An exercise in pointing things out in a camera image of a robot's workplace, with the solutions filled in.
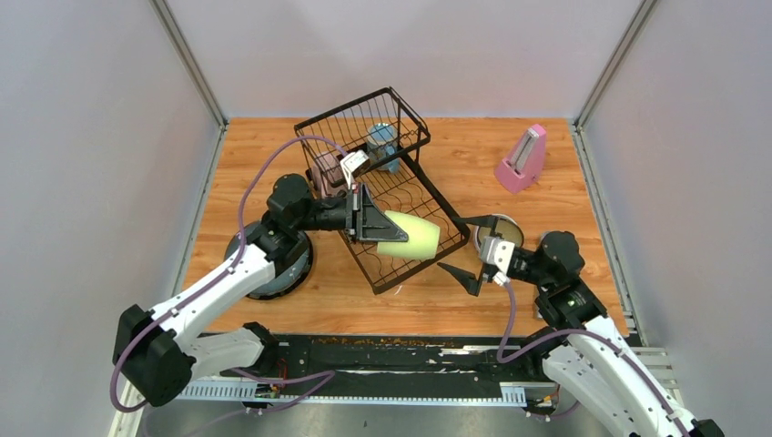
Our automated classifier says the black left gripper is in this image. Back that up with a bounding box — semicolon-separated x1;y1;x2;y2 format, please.
293;181;407;244

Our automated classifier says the blue butterfly mug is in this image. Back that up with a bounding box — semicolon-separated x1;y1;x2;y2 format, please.
365;123;398;163

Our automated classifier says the pink metronome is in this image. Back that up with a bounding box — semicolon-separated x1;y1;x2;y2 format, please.
494;124;547;194

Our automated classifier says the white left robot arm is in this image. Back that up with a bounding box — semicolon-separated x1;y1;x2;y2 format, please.
111;174;417;406

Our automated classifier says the pink ceramic mug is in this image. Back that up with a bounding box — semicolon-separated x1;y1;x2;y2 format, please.
310;152;347;198

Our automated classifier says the light green mug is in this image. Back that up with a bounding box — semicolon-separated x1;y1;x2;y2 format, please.
376;211;441;261

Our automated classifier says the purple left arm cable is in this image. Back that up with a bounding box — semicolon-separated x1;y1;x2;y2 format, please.
108;135;348;414

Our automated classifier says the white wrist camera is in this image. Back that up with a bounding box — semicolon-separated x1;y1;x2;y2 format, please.
340;150;371;188
480;237;516;287

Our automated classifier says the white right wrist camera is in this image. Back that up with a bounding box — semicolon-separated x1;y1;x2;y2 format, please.
480;237;516;287

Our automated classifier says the black wire dish rack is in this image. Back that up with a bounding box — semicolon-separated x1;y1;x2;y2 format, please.
294;86;471;294

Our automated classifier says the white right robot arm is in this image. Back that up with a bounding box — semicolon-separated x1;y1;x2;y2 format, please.
442;215;723;436

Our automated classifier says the patterned ceramic bowl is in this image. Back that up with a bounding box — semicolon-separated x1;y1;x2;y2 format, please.
472;214;525;252

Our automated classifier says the blue-grey ceramic plate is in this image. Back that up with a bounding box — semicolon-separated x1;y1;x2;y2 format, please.
223;219;314;301

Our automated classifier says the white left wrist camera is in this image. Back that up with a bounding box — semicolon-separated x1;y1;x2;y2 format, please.
340;150;371;188

